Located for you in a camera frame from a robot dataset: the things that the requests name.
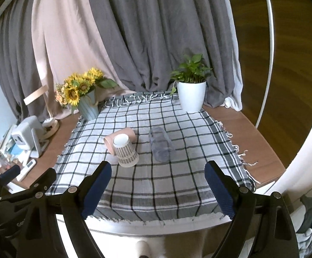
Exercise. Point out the pink cup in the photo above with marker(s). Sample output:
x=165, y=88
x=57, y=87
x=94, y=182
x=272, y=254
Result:
x=126, y=133

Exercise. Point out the grey and white clothing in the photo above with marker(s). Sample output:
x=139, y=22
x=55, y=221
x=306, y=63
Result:
x=311, y=220

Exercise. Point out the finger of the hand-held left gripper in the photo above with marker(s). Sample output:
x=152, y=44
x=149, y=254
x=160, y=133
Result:
x=47, y=178
x=11, y=172

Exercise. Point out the white sheer curtain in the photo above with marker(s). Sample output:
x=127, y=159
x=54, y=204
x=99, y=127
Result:
x=235, y=67

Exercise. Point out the pile of papers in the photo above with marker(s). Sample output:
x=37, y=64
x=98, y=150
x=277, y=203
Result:
x=7, y=142

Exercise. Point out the white remote control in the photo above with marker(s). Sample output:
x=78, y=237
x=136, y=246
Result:
x=28, y=166

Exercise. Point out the pale green ribbed vase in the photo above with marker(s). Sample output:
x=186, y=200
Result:
x=90, y=107

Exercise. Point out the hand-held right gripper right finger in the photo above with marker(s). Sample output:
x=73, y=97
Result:
x=220, y=190

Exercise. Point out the beige curtain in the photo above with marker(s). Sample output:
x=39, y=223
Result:
x=70, y=37

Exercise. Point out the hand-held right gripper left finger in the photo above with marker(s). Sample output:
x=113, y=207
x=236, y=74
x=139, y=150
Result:
x=99, y=190

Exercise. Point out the grey curtain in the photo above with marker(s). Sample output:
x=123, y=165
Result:
x=166, y=32
x=13, y=67

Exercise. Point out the green leafy plant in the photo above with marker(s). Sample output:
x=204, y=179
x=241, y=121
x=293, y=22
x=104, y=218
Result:
x=192, y=71

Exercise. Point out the white desktop appliance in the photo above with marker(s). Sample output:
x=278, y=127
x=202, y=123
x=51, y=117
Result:
x=24, y=137

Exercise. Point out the white plant pot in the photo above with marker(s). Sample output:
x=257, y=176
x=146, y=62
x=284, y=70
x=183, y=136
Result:
x=191, y=96

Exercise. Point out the wooden desk lamp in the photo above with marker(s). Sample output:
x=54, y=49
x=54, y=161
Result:
x=35, y=94

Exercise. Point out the checked tablecloth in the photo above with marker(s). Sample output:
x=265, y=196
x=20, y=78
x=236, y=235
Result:
x=172, y=188

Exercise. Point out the clear plastic cup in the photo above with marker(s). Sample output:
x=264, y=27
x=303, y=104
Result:
x=161, y=147

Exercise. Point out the white cylinder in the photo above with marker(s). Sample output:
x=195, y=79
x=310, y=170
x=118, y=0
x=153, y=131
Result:
x=143, y=250

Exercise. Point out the patterned paper cup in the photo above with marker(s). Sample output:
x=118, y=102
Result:
x=127, y=156

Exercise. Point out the white curved frame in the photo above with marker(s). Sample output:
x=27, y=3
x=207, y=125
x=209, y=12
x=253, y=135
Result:
x=270, y=45

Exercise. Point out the sunflower bouquet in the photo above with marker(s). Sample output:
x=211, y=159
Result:
x=76, y=87

